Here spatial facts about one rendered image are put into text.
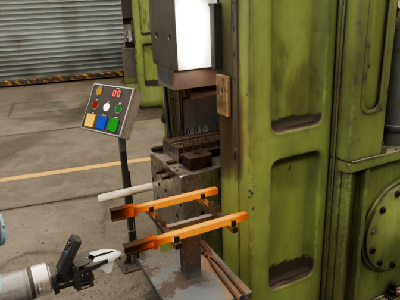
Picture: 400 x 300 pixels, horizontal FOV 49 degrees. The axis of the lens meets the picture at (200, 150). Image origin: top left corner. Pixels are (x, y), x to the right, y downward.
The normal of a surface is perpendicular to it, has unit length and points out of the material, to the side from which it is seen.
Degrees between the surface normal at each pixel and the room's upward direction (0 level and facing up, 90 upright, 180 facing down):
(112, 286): 0
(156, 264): 0
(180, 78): 90
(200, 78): 90
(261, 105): 89
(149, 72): 90
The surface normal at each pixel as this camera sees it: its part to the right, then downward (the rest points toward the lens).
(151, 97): 0.18, 0.32
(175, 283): -0.04, -0.94
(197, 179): 0.46, 0.29
